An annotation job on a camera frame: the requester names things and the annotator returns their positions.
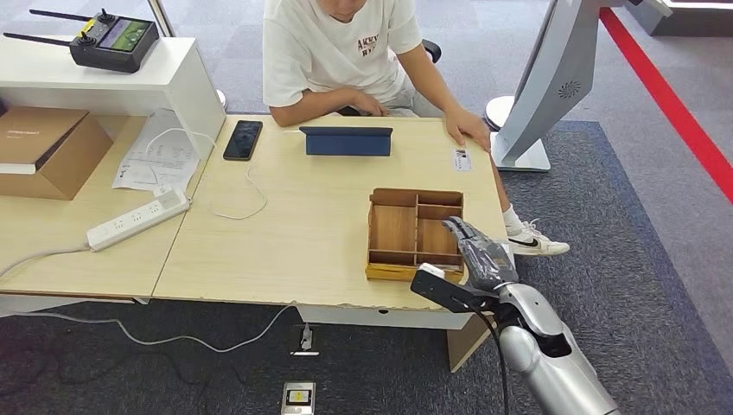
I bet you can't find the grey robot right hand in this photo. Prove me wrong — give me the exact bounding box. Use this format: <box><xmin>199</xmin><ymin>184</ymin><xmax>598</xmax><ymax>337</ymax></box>
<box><xmin>442</xmin><ymin>216</ymin><xmax>519</xmax><ymax>292</ymax></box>

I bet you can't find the person's right hand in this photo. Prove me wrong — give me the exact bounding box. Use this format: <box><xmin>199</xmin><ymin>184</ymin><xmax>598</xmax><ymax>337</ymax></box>
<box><xmin>349</xmin><ymin>90</ymin><xmax>392</xmax><ymax>118</ymax></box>

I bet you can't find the person's left hand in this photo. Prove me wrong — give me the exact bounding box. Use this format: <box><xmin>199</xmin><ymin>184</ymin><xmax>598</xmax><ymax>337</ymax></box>
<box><xmin>444</xmin><ymin>106</ymin><xmax>493</xmax><ymax>153</ymax></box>

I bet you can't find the wooden compartment organizer box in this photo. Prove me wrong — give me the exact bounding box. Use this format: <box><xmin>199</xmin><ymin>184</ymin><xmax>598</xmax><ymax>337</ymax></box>
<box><xmin>365</xmin><ymin>188</ymin><xmax>466</xmax><ymax>284</ymax></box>

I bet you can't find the person's white sneaker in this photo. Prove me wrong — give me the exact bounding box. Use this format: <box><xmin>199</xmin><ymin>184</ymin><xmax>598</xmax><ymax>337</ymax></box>
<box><xmin>507</xmin><ymin>219</ymin><xmax>571</xmax><ymax>258</ymax></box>

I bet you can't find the person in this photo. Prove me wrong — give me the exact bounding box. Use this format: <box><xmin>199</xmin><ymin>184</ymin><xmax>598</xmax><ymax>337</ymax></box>
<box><xmin>262</xmin><ymin>0</ymin><xmax>571</xmax><ymax>258</ymax></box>

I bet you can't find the blue tablet case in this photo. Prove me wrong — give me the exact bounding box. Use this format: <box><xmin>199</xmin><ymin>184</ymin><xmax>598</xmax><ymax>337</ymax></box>
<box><xmin>298</xmin><ymin>126</ymin><xmax>394</xmax><ymax>158</ymax></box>

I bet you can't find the wooden desk leg panel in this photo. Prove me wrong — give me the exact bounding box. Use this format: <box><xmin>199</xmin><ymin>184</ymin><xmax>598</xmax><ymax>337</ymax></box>
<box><xmin>446</xmin><ymin>313</ymin><xmax>502</xmax><ymax>374</ymax></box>

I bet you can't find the grey kiosk stand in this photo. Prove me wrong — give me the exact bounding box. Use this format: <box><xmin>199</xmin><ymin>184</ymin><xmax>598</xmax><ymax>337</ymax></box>
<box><xmin>483</xmin><ymin>0</ymin><xmax>674</xmax><ymax>173</ymax></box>

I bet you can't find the black smartphone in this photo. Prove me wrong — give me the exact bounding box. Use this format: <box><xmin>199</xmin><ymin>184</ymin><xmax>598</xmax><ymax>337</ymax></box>
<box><xmin>222</xmin><ymin>120</ymin><xmax>264</xmax><ymax>162</ymax></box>

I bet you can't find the dark grey carpet mat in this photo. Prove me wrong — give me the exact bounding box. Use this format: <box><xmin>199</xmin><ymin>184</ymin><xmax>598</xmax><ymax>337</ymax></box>
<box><xmin>0</xmin><ymin>120</ymin><xmax>733</xmax><ymax>415</ymax></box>

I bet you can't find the red floor tape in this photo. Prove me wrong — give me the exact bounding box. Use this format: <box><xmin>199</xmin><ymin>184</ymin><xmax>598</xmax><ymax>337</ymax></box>
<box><xmin>598</xmin><ymin>6</ymin><xmax>733</xmax><ymax>206</ymax></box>

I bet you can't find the floor outlet with plug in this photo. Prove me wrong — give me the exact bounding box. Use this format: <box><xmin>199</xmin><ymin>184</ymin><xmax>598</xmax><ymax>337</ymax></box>
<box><xmin>290</xmin><ymin>322</ymin><xmax>321</xmax><ymax>358</ymax></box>

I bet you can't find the white desk shelf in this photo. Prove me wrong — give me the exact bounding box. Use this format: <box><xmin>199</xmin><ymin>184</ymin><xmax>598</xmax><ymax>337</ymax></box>
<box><xmin>0</xmin><ymin>35</ymin><xmax>227</xmax><ymax>162</ymax></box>

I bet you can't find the large printed paper sheet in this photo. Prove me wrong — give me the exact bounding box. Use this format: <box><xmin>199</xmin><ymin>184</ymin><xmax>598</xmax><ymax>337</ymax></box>
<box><xmin>127</xmin><ymin>108</ymin><xmax>201</xmax><ymax>192</ymax></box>

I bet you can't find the metal floor socket box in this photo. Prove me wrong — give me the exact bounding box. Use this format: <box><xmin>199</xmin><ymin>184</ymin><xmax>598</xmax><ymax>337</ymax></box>
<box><xmin>280</xmin><ymin>381</ymin><xmax>317</xmax><ymax>415</ymax></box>

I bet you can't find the grey display platform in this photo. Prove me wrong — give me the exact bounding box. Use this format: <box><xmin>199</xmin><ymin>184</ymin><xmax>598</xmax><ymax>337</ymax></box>
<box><xmin>629</xmin><ymin>0</ymin><xmax>733</xmax><ymax>38</ymax></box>

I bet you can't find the small printed paper sheet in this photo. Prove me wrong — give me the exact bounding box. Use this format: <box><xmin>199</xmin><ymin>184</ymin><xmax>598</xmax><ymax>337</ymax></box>
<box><xmin>112</xmin><ymin>159</ymin><xmax>163</xmax><ymax>193</ymax></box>

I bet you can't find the white power strip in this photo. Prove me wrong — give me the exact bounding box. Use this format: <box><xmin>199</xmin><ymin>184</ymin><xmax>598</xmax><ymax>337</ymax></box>
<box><xmin>86</xmin><ymin>188</ymin><xmax>191</xmax><ymax>253</ymax></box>

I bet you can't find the black remote controller with antennas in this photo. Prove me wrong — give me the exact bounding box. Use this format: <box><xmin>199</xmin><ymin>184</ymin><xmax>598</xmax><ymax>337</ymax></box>
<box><xmin>3</xmin><ymin>8</ymin><xmax>161</xmax><ymax>74</ymax></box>

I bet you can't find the brown cardboard box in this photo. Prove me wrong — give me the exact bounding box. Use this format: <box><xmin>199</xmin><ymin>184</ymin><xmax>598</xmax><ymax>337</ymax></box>
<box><xmin>0</xmin><ymin>112</ymin><xmax>114</xmax><ymax>201</ymax></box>

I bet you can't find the flat brown product box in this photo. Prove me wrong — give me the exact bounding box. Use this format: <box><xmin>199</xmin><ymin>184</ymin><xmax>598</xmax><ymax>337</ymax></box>
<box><xmin>0</xmin><ymin>105</ymin><xmax>91</xmax><ymax>176</ymax></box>

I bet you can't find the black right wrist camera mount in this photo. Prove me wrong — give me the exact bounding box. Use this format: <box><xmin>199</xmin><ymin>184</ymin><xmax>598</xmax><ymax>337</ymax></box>
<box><xmin>410</xmin><ymin>262</ymin><xmax>500</xmax><ymax>315</ymax></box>

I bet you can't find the white desk apron rail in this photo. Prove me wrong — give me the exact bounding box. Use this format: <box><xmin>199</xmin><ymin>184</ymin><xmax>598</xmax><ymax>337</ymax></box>
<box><xmin>296</xmin><ymin>304</ymin><xmax>472</xmax><ymax>331</ymax></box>
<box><xmin>0</xmin><ymin>293</ymin><xmax>151</xmax><ymax>318</ymax></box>

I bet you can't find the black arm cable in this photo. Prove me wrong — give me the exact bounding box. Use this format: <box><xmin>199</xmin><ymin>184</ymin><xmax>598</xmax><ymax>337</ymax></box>
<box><xmin>469</xmin><ymin>303</ymin><xmax>511</xmax><ymax>415</ymax></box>

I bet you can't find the thin white charging cable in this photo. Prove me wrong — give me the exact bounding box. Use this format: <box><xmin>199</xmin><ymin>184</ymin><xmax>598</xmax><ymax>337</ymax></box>
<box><xmin>144</xmin><ymin>126</ymin><xmax>217</xmax><ymax>162</ymax></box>
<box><xmin>209</xmin><ymin>130</ymin><xmax>302</xmax><ymax>221</ymax></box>

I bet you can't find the white floor cable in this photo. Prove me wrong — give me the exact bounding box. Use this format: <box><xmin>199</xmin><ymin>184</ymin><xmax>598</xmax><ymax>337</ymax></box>
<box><xmin>0</xmin><ymin>306</ymin><xmax>296</xmax><ymax>354</ymax></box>

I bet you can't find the white power strip cord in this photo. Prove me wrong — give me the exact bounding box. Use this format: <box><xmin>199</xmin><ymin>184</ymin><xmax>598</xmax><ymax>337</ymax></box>
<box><xmin>0</xmin><ymin>245</ymin><xmax>92</xmax><ymax>281</ymax></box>

